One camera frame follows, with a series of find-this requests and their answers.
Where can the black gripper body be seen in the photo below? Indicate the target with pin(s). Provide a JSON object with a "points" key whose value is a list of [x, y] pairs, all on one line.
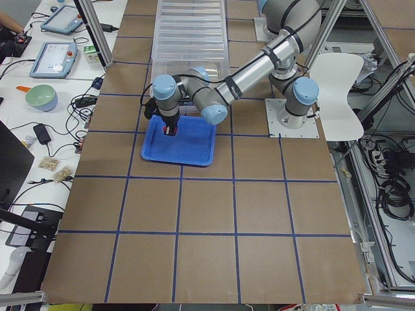
{"points": [[170, 122]]}

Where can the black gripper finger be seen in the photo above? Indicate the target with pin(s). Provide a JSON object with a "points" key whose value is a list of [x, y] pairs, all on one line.
{"points": [[169, 131]]}

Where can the clear plastic box lid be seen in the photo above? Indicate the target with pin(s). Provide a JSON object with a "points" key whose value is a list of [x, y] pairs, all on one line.
{"points": [[190, 31]]}

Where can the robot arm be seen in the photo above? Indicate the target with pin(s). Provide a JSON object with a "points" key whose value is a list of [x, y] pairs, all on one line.
{"points": [[296, 25]]}

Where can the clear plastic storage box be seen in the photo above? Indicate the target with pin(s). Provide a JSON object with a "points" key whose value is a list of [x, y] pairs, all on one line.
{"points": [[180, 81]]}

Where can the blue plastic tray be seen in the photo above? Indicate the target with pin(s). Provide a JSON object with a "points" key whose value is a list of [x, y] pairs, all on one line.
{"points": [[193, 144]]}

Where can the green white carton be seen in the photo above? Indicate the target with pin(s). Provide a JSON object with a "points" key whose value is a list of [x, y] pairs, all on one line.
{"points": [[90, 54]]}

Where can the green bowl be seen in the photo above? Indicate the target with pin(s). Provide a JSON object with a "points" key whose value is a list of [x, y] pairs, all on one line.
{"points": [[42, 97]]}

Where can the black power adapter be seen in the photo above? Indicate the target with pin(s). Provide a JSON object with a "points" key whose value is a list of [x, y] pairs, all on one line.
{"points": [[42, 134]]}

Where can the near teach pendant tablet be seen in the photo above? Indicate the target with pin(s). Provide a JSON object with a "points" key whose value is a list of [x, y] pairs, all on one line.
{"points": [[54, 60]]}

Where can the teach pendant tablet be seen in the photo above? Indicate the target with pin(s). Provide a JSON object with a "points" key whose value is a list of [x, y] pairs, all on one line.
{"points": [[65, 20], [54, 60]]}

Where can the far teach pendant tablet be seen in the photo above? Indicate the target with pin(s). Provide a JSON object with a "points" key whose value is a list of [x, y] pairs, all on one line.
{"points": [[65, 20]]}

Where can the white chair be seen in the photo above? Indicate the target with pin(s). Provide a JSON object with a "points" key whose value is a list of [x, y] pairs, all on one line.
{"points": [[335, 73]]}

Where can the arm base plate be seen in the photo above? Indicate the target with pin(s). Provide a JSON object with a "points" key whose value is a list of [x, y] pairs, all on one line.
{"points": [[283, 125], [261, 30]]}

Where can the aluminium frame post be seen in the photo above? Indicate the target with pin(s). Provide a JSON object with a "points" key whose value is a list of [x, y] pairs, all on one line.
{"points": [[90, 19]]}

